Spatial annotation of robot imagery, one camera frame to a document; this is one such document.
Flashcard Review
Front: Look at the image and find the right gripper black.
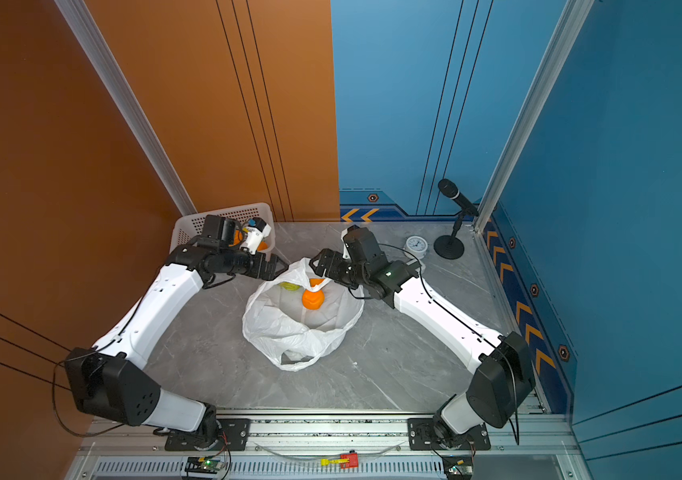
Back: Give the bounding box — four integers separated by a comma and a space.
308, 247, 372, 288

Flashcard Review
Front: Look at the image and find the orange persimmon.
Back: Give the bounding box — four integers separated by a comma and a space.
302, 290, 325, 310

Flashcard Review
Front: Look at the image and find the white plastic bag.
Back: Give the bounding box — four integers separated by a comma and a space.
242, 258, 365, 372

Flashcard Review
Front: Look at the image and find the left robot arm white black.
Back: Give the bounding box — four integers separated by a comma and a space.
56, 215, 288, 450

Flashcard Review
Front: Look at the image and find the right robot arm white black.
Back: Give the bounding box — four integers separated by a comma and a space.
309, 226, 536, 450

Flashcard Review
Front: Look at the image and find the small green fruit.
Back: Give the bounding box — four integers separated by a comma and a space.
280, 282, 301, 291

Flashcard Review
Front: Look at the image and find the white perforated plastic basket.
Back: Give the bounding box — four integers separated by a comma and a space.
170, 202, 275, 256

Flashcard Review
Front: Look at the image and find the round white clock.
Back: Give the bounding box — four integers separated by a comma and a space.
405, 235, 429, 260

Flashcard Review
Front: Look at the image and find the black microphone on stand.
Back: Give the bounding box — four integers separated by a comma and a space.
434, 178, 479, 260

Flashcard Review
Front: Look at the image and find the red yellow connector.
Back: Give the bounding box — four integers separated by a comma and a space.
320, 452, 359, 469

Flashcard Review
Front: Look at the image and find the left green circuit board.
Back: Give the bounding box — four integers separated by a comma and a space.
184, 456, 229, 479

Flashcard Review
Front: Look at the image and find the green circuit board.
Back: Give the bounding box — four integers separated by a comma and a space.
184, 456, 229, 479
442, 456, 474, 480

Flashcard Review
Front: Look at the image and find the right green circuit board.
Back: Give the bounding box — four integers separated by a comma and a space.
442, 456, 474, 480

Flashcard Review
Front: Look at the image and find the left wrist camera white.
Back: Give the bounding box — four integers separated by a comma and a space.
240, 217, 272, 254

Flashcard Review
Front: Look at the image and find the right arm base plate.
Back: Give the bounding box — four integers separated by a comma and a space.
407, 418, 491, 451

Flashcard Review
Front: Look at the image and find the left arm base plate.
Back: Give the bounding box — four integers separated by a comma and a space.
164, 418, 251, 453

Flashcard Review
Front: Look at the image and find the aluminium front rail frame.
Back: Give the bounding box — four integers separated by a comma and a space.
66, 409, 591, 479

